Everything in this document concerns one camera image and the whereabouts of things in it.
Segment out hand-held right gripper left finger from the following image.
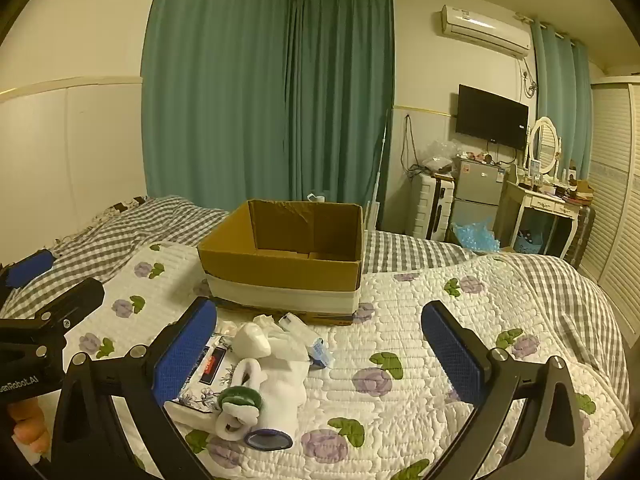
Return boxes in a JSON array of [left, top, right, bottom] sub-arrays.
[[50, 296, 219, 480]]

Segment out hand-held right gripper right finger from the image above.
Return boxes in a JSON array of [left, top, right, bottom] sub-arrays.
[[420, 300, 588, 480]]

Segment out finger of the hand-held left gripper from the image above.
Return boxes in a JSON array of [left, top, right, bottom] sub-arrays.
[[0, 249, 56, 292], [0, 277, 106, 336]]

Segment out red label packet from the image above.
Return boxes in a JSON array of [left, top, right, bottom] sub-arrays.
[[199, 344, 227, 387]]

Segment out white sock bundle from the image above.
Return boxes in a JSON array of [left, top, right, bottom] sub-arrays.
[[234, 322, 274, 359]]

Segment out green banded sock roll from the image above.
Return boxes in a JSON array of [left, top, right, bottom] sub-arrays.
[[217, 386, 264, 415]]

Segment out knotted white sock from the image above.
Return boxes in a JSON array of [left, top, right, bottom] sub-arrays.
[[231, 356, 309, 419]]

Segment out white cloth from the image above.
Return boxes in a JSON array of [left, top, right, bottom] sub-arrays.
[[269, 312, 322, 362]]

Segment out purple tape roll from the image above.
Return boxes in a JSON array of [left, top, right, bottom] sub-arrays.
[[245, 428, 294, 452]]

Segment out cardboard box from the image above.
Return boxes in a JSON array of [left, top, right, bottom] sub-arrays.
[[196, 199, 365, 327]]

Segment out blue tissue pack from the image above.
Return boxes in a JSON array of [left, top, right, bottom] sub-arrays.
[[307, 338, 332, 369]]

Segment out person's left hand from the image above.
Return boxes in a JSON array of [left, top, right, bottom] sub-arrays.
[[6, 399, 52, 467]]

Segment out white floral quilt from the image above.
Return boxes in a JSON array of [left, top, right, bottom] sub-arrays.
[[30, 240, 634, 480]]

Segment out grey checked bedsheet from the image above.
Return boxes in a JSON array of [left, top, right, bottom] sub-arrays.
[[0, 195, 632, 411]]

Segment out brown patterned pillow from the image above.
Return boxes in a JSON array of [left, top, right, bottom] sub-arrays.
[[89, 197, 151, 231]]

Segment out blue plastic bag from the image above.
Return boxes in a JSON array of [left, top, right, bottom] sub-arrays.
[[450, 217, 502, 254]]

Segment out blue basket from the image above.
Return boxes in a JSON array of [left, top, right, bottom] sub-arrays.
[[515, 235, 544, 257]]

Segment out white suitcase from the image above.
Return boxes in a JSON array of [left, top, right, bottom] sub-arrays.
[[406, 172, 456, 241]]

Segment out small silver fridge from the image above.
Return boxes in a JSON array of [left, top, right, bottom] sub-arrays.
[[450, 156, 509, 241]]

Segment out white dressing table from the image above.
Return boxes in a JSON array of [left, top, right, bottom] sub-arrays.
[[492, 179, 584, 262]]

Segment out dark striped suitcase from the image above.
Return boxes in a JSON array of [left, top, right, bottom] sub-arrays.
[[565, 205, 597, 269]]

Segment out white pole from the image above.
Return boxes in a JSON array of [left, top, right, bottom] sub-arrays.
[[369, 109, 392, 232]]

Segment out cosmetics clutter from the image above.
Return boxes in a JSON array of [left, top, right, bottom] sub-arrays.
[[522, 159, 597, 204]]

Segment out clear plastic bag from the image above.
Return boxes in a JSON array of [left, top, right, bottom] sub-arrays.
[[420, 139, 459, 174]]

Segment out white oval mirror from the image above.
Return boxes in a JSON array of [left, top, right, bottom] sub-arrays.
[[527, 116, 564, 182]]

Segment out white louvered wardrobe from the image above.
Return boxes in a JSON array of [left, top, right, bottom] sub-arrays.
[[575, 77, 640, 341]]

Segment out black flat television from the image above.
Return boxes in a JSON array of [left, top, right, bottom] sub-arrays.
[[455, 85, 530, 151]]

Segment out wide green curtain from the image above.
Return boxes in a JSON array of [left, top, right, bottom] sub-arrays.
[[141, 0, 297, 211]]

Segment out light green window curtain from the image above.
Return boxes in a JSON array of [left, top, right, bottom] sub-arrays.
[[530, 19, 594, 182]]

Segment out narrow green curtain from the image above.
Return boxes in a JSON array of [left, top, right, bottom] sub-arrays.
[[287, 0, 396, 233]]

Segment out white air conditioner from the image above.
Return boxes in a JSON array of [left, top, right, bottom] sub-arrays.
[[440, 4, 534, 59]]

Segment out black wall cables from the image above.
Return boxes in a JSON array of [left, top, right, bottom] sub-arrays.
[[402, 114, 427, 177]]

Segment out air conditioner cable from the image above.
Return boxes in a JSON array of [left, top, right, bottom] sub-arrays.
[[519, 57, 539, 100]]

